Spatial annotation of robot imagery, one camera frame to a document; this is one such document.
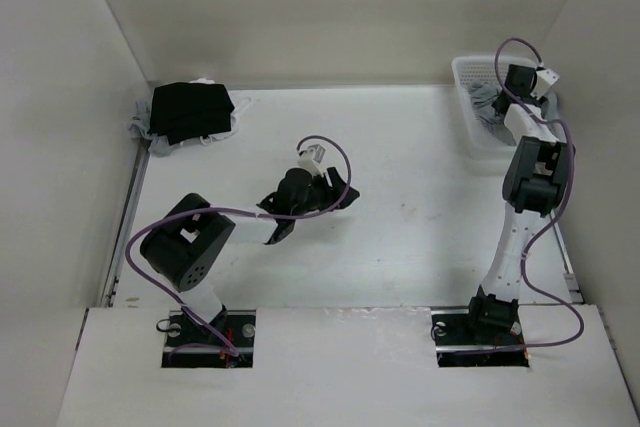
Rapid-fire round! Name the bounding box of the white plastic basket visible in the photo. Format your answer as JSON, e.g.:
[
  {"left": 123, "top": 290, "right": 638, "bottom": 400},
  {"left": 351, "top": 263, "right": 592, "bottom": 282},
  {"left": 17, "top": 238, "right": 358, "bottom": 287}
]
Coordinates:
[{"left": 451, "top": 55, "right": 516, "bottom": 164}]

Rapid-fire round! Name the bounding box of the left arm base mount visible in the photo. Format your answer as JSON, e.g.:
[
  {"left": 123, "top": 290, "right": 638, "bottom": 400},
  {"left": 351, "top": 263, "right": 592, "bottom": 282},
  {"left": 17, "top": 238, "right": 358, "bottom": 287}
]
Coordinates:
[{"left": 156, "top": 310, "right": 257, "bottom": 369}]

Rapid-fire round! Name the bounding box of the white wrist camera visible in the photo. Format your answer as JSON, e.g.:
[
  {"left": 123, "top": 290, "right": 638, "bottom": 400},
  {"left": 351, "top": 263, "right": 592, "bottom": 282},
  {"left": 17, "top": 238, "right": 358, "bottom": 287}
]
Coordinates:
[
  {"left": 297, "top": 144, "right": 331, "bottom": 186},
  {"left": 530, "top": 65, "right": 560, "bottom": 101}
]

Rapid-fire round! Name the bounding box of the folded grey tank top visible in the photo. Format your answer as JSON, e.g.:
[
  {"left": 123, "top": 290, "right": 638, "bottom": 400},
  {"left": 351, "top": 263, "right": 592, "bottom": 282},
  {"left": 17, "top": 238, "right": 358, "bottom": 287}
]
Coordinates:
[{"left": 127, "top": 100, "right": 174, "bottom": 157}]

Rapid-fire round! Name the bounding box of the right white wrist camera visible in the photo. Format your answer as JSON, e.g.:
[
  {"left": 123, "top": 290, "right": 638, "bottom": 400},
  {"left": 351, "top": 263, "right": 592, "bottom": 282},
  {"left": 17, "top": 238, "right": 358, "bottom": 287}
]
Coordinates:
[{"left": 530, "top": 65, "right": 560, "bottom": 101}]

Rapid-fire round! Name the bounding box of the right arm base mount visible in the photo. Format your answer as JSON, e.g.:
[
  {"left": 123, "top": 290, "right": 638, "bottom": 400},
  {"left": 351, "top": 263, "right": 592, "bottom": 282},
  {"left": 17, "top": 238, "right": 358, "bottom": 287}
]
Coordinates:
[{"left": 430, "top": 308, "right": 529, "bottom": 368}]

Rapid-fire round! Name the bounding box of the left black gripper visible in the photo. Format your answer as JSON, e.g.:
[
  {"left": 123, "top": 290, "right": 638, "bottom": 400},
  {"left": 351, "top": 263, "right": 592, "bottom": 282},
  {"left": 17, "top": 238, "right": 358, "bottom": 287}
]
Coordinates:
[{"left": 292, "top": 168, "right": 358, "bottom": 220}]

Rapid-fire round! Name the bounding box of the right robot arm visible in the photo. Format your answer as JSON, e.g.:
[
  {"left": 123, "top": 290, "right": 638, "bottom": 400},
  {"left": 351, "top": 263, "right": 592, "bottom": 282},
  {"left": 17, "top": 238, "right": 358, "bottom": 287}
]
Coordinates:
[{"left": 463, "top": 64, "right": 569, "bottom": 346}]

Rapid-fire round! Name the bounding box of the folded black tank top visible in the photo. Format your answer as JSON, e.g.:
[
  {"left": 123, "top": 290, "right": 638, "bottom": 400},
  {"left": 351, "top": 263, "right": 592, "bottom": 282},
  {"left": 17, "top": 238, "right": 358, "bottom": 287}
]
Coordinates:
[{"left": 148, "top": 82, "right": 235, "bottom": 145}]

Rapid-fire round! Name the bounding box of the folded white tank top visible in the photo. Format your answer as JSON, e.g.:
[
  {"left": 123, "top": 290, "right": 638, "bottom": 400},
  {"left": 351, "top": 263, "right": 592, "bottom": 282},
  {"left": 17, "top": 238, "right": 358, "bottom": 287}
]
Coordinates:
[{"left": 183, "top": 78, "right": 252, "bottom": 145}]

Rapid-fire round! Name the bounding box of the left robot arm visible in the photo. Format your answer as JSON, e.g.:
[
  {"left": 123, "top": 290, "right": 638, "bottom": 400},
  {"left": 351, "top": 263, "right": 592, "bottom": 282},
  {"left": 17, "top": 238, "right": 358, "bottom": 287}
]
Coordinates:
[{"left": 139, "top": 167, "right": 360, "bottom": 346}]

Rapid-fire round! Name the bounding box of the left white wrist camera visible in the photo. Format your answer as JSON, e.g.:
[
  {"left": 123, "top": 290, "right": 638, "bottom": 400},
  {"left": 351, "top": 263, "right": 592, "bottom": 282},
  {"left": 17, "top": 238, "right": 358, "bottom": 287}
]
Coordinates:
[{"left": 297, "top": 144, "right": 331, "bottom": 186}]

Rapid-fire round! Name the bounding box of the grey tank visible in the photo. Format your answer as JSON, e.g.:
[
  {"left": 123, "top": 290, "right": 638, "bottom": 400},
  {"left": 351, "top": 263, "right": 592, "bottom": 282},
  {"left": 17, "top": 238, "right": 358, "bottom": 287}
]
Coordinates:
[
  {"left": 127, "top": 100, "right": 174, "bottom": 157},
  {"left": 460, "top": 80, "right": 559, "bottom": 146}
]

